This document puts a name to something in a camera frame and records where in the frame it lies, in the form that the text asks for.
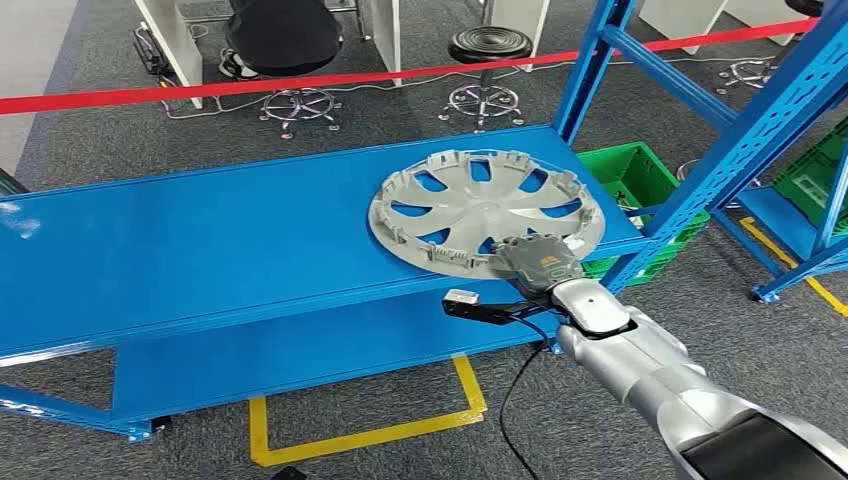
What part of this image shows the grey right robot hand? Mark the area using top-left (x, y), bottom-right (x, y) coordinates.
top-left (488, 235), bottom-right (586, 299)

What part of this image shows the grey plastic wheel cover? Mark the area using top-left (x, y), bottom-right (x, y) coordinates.
top-left (367, 148), bottom-right (605, 280)

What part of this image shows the blue metal shelf rack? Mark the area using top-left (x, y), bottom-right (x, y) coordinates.
top-left (710, 142), bottom-right (848, 305)
top-left (0, 0), bottom-right (848, 444)

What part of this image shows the green plastic crate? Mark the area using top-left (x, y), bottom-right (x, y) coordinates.
top-left (581, 221), bottom-right (710, 287)
top-left (576, 140), bottom-right (711, 230)
top-left (771, 117), bottom-right (848, 238)

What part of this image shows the chrome round stanchion base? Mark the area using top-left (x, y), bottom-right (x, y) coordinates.
top-left (675, 157), bottom-right (763, 212)

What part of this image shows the black round stool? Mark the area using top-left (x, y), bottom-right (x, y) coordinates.
top-left (438, 25), bottom-right (535, 134)

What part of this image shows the white desk panel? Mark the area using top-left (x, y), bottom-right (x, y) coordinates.
top-left (134, 0), bottom-right (205, 111)
top-left (486, 0), bottom-right (551, 73)
top-left (639, 0), bottom-right (730, 56)
top-left (367, 0), bottom-right (403, 87)

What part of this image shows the chrome stool base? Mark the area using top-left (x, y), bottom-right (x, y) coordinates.
top-left (258, 87), bottom-right (344, 140)
top-left (717, 58), bottom-right (778, 95)

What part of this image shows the red barrier belt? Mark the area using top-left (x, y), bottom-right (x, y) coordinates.
top-left (0, 17), bottom-right (819, 117)

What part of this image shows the seated person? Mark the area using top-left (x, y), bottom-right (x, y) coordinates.
top-left (218, 0), bottom-right (344, 81)

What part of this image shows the black power strip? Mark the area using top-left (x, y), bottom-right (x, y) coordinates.
top-left (132, 21), bottom-right (168, 75)

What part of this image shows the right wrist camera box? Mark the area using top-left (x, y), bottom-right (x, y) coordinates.
top-left (441, 288), bottom-right (525, 326)

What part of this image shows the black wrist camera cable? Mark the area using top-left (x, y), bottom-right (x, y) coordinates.
top-left (498, 301), bottom-right (564, 480)

